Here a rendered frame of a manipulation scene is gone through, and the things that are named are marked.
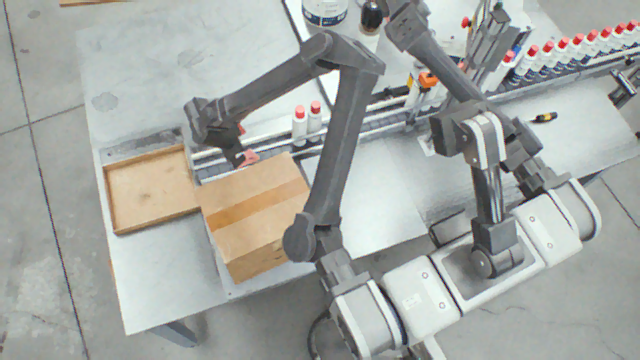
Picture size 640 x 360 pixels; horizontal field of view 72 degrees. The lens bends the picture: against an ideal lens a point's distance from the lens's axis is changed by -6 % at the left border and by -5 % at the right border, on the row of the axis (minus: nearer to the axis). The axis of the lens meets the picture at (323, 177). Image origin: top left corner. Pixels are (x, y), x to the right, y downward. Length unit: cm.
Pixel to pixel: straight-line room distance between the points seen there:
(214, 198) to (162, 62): 84
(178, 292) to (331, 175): 84
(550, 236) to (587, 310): 187
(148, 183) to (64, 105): 151
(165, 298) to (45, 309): 117
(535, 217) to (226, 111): 71
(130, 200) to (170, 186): 15
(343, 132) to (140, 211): 99
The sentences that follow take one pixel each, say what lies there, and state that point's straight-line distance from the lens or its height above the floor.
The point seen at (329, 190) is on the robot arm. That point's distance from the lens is 88.
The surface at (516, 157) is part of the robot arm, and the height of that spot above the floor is 146.
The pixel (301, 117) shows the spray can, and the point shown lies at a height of 106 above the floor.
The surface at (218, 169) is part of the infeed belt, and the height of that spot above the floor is 88.
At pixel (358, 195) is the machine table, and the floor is 83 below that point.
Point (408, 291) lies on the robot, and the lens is 84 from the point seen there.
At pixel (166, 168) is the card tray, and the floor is 83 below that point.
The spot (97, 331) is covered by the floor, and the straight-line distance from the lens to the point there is 253.
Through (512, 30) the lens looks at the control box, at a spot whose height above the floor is 146.
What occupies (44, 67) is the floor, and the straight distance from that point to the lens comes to 339.
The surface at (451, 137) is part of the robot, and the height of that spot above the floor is 171.
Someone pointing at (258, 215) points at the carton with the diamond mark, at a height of 112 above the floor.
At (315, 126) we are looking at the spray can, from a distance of 159.
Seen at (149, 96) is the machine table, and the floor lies 83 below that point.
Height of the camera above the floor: 233
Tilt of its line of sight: 64 degrees down
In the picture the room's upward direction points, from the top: 9 degrees clockwise
